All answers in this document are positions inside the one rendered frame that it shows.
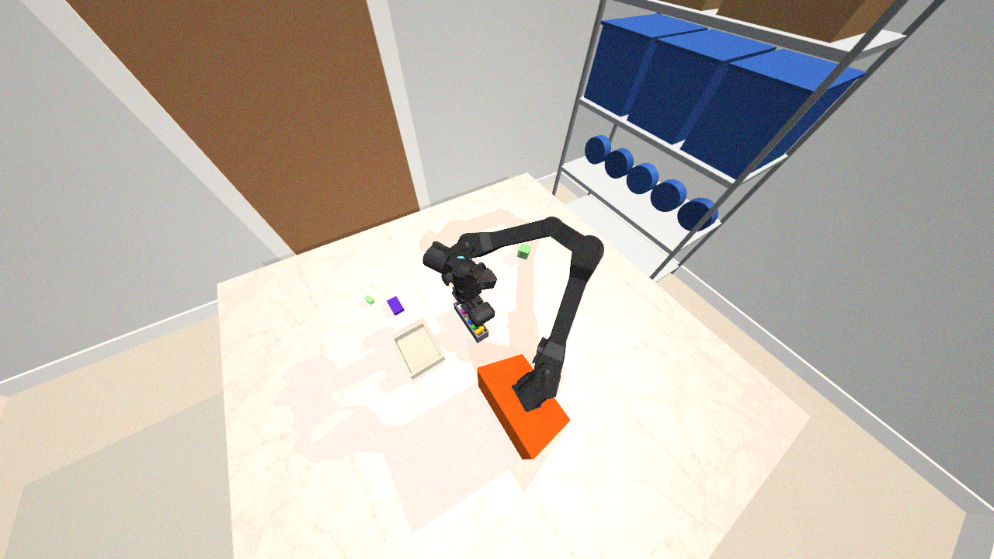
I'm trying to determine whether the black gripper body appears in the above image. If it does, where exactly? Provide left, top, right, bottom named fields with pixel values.
left=441, top=272, right=495, bottom=327

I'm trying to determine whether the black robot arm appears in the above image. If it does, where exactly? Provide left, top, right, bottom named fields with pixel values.
left=422, top=217, right=604, bottom=412

